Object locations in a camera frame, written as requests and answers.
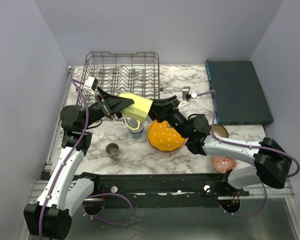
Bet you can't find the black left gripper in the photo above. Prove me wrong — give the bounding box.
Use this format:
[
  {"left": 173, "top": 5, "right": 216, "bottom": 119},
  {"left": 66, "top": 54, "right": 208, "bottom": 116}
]
[{"left": 81, "top": 86, "right": 136, "bottom": 131}]

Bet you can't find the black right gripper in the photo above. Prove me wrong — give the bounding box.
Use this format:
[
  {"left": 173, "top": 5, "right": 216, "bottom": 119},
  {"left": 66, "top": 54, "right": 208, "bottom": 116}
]
[{"left": 141, "top": 95, "right": 191, "bottom": 139}]

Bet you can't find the pale yellow mug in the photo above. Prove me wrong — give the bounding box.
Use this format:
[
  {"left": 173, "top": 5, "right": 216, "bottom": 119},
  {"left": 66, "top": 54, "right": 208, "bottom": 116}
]
[{"left": 118, "top": 92, "right": 153, "bottom": 131}]

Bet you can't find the blue floral mug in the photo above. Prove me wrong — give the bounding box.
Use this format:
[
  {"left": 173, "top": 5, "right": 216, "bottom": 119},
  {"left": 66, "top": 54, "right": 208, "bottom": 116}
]
[{"left": 127, "top": 118, "right": 144, "bottom": 139}]

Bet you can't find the brown patterned bowl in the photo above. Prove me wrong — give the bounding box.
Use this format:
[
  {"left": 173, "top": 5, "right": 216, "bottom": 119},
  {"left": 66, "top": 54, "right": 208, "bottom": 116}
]
[{"left": 213, "top": 124, "right": 229, "bottom": 138}]

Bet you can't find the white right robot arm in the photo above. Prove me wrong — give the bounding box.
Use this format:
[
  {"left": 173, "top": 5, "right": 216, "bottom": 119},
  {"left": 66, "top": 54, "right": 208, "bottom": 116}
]
[{"left": 148, "top": 96, "right": 293, "bottom": 196}]

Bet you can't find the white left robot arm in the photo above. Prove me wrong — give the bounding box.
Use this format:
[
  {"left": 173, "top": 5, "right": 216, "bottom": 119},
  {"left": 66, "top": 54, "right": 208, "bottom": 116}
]
[{"left": 23, "top": 87, "right": 134, "bottom": 240}]

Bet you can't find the orange polka dot plate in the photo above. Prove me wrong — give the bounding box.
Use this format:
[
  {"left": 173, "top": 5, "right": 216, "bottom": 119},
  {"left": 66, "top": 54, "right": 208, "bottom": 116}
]
[{"left": 146, "top": 120, "right": 186, "bottom": 150}]

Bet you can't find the pink plate under stack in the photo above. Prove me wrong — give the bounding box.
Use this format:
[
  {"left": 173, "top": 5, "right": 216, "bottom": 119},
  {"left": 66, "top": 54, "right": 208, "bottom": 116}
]
[{"left": 148, "top": 142, "right": 184, "bottom": 154}]

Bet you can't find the small grey cup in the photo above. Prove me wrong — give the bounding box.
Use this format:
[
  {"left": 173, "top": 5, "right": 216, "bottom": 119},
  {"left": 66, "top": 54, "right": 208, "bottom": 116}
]
[{"left": 105, "top": 142, "right": 120, "bottom": 160}]

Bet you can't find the red patterned glass bowl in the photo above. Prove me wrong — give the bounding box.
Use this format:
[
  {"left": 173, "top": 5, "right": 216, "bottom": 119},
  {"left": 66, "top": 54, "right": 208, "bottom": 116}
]
[{"left": 211, "top": 155, "right": 237, "bottom": 174}]

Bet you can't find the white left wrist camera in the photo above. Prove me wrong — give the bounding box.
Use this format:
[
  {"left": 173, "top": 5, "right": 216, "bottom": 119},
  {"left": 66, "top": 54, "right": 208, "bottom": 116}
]
[{"left": 83, "top": 76, "right": 98, "bottom": 96}]

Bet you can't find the grey wire dish rack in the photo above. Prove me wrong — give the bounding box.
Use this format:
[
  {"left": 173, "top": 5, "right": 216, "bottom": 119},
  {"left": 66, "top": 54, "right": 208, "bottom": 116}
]
[{"left": 78, "top": 51, "right": 163, "bottom": 105}]

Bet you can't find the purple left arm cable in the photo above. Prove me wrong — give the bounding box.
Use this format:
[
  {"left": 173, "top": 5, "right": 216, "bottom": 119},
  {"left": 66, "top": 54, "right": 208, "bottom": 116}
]
[{"left": 38, "top": 78, "right": 134, "bottom": 240}]

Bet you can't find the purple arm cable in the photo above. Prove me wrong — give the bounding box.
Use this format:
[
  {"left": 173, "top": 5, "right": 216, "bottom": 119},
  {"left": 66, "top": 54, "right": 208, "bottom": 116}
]
[
  {"left": 38, "top": 78, "right": 134, "bottom": 240},
  {"left": 196, "top": 89, "right": 300, "bottom": 218}
]

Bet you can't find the blue network switch box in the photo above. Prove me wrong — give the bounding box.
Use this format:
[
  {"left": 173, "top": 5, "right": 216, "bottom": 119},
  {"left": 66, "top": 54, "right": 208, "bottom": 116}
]
[{"left": 205, "top": 60, "right": 274, "bottom": 126}]

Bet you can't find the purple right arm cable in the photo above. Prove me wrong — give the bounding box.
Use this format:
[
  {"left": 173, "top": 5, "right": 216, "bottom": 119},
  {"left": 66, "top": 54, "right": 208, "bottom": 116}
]
[{"left": 196, "top": 89, "right": 300, "bottom": 218}]

